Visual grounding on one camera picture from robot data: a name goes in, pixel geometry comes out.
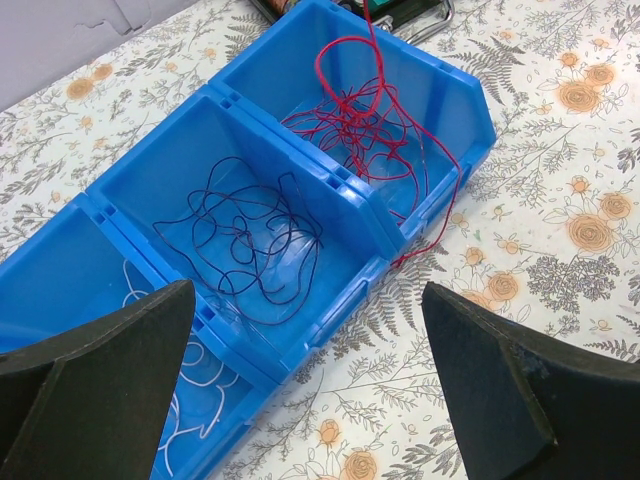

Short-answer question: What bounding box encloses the red wire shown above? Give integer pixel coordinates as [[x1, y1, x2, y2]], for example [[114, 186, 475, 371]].
[[279, 0, 464, 271]]

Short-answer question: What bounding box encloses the blue plastic divided bin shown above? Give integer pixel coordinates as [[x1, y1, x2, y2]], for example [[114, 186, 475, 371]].
[[1, 1, 493, 479]]

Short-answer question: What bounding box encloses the white wire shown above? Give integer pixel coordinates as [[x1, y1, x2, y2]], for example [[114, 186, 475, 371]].
[[121, 259, 242, 479]]

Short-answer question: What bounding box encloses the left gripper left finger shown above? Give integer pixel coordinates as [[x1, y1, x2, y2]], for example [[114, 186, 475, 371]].
[[1, 280, 195, 479]]

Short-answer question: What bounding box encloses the purple wire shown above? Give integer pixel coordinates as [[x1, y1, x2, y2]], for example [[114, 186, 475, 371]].
[[151, 156, 325, 327]]

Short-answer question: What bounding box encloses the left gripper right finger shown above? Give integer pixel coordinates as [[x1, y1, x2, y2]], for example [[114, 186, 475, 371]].
[[422, 282, 639, 479]]

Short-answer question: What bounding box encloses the black poker chip case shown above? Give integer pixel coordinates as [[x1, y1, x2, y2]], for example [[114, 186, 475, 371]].
[[249, 0, 456, 46]]

